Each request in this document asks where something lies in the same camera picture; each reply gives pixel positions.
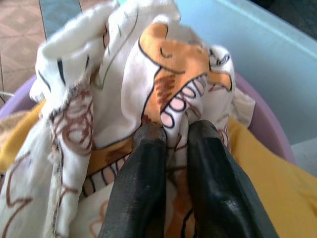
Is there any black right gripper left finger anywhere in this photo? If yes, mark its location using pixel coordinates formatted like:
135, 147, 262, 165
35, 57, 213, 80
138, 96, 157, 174
98, 124, 167, 238

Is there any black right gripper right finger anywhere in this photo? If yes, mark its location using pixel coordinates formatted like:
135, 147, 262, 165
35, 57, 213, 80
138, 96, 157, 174
186, 119, 279, 238

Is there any white cartoon print cloth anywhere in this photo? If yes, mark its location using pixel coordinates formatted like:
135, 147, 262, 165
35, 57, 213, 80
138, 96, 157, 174
0, 0, 256, 238

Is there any yellow garment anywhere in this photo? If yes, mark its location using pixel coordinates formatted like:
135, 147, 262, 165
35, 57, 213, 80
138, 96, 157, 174
0, 100, 317, 238

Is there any purple plastic laundry basin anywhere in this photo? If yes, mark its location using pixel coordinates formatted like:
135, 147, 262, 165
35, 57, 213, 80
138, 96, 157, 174
0, 72, 297, 164

